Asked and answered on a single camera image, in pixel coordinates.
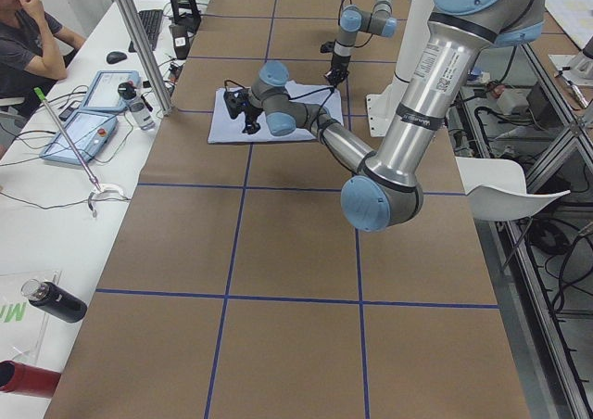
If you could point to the black computer mouse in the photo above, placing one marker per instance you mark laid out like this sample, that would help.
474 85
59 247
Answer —
115 57

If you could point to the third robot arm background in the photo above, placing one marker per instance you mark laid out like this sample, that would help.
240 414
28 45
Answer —
575 70

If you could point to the blue striped button shirt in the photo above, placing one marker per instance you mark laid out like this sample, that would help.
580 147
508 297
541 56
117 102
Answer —
225 130

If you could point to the teach pendant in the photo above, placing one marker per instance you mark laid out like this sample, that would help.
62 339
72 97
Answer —
89 131
103 95

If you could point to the upper teach pendant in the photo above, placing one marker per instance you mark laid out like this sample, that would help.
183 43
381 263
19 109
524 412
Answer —
103 95

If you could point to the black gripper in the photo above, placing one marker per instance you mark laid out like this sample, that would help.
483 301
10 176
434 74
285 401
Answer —
337 63
252 114

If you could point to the black thermos bottle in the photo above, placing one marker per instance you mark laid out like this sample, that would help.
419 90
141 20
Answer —
54 300

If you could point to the red bottle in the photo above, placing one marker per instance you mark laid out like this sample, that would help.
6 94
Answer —
23 379

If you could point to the seated person grey shirt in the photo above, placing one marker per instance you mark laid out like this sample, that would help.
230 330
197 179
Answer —
35 51

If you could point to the grey aluminium post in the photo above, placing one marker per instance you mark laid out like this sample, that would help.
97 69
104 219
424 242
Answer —
143 48

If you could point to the lower teach pendant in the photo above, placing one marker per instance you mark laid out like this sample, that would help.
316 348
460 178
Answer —
89 131

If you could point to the black box with label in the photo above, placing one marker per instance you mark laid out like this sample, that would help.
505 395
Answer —
180 40

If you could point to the black keyboard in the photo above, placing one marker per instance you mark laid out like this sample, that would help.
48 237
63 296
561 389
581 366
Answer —
151 20

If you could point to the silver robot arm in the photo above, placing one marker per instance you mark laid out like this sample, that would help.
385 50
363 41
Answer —
353 20
383 189

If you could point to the metal rod green tip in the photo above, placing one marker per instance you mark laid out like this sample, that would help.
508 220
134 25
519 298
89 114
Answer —
92 178

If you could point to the clear water bottle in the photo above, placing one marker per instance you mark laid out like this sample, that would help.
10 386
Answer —
136 105

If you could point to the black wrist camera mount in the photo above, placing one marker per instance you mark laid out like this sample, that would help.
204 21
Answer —
327 47

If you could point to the white paper green print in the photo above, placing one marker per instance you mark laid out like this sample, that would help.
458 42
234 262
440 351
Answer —
22 325

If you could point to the white plastic chair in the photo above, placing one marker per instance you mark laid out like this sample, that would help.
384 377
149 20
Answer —
497 191

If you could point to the black phone on desk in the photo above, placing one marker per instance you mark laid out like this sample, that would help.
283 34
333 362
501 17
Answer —
65 114

